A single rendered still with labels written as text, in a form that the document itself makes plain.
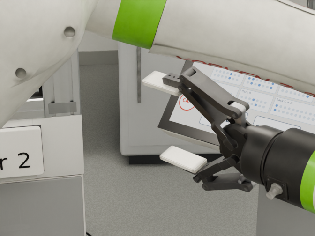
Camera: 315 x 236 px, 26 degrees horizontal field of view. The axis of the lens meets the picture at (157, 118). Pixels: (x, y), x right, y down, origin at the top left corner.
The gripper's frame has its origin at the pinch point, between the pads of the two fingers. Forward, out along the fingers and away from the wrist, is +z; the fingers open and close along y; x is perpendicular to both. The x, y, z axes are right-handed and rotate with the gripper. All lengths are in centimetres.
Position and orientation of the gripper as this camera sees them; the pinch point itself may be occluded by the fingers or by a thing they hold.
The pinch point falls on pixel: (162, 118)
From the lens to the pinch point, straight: 99.6
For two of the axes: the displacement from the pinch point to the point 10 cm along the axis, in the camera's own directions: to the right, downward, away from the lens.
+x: 6.6, -5.3, 5.4
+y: 1.9, 8.0, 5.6
